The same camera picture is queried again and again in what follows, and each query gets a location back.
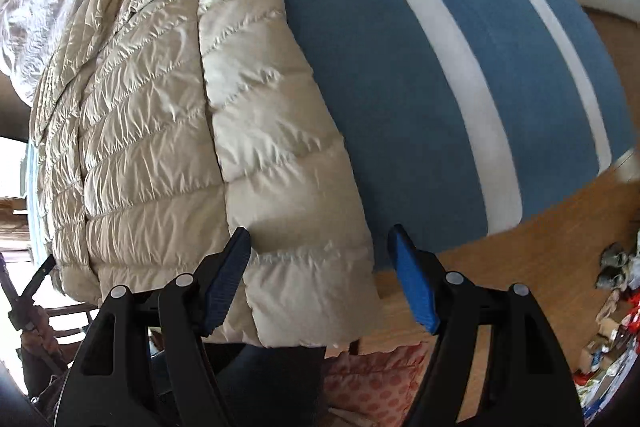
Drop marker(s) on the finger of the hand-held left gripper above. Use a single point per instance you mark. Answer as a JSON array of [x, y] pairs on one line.
[[40, 277]]

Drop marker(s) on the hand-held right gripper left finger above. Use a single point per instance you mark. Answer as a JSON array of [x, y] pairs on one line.
[[227, 277]]

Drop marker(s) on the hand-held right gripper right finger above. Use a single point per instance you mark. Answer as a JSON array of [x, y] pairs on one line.
[[412, 277]]

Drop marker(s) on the cream puffer jacket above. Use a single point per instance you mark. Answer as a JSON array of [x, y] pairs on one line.
[[175, 132]]

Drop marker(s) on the window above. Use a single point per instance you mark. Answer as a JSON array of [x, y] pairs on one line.
[[12, 212]]

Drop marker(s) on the pink patterned cushion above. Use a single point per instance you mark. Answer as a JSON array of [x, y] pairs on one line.
[[370, 382]]

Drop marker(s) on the dark wooden headboard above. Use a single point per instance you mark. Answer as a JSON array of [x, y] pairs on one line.
[[12, 117]]

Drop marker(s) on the grey shoe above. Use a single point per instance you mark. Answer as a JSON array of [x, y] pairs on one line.
[[615, 255], [611, 279]]

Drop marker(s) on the pile of floor clutter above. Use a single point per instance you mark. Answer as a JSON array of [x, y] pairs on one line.
[[607, 357]]

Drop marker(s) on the blue white-striped bed sheet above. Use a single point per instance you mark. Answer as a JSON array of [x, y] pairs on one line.
[[375, 57]]

